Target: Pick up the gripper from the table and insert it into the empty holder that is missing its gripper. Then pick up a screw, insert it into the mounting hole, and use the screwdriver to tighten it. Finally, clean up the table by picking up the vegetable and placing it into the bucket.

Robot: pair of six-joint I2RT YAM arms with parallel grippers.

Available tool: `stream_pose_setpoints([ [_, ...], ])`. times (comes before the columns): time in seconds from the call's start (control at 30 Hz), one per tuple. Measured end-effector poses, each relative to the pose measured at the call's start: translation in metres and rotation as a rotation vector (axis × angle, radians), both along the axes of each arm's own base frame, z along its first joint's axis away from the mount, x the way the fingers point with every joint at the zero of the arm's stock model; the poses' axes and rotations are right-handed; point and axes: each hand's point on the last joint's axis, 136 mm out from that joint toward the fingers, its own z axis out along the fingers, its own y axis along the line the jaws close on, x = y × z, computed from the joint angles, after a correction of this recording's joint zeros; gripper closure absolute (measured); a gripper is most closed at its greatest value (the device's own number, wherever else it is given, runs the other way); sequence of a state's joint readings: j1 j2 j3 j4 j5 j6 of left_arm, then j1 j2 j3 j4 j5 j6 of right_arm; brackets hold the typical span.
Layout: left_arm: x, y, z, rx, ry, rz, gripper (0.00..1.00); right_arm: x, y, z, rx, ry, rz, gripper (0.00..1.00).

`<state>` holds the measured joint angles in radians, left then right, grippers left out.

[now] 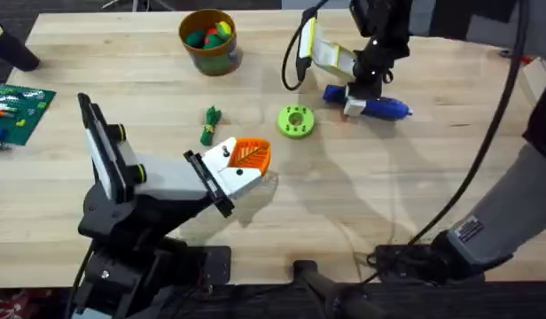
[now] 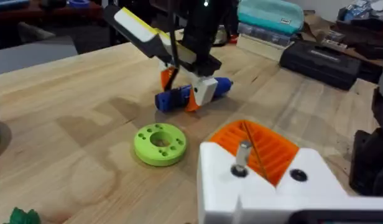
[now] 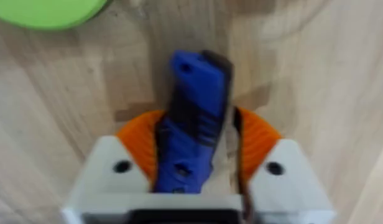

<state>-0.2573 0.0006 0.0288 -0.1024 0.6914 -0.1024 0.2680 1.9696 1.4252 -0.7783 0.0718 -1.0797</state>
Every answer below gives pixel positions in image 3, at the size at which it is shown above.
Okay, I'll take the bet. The green disc with holes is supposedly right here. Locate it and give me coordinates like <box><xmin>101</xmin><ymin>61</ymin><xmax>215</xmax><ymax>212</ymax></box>
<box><xmin>0</xmin><ymin>0</ymin><xmax>111</xmax><ymax>30</ymax></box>

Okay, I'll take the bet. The white orange right gripper right finger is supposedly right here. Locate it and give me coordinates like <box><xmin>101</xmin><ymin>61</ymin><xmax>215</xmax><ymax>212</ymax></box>
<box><xmin>232</xmin><ymin>106</ymin><xmax>335</xmax><ymax>215</ymax></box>

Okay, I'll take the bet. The white orange right gripper left finger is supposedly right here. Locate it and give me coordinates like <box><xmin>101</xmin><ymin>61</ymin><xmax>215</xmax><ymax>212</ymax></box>
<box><xmin>73</xmin><ymin>109</ymin><xmax>166</xmax><ymax>197</ymax></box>

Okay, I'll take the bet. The blue electric screwdriver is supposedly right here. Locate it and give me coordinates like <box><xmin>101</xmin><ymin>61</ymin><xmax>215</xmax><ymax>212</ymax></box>
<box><xmin>151</xmin><ymin>49</ymin><xmax>234</xmax><ymax>195</ymax></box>

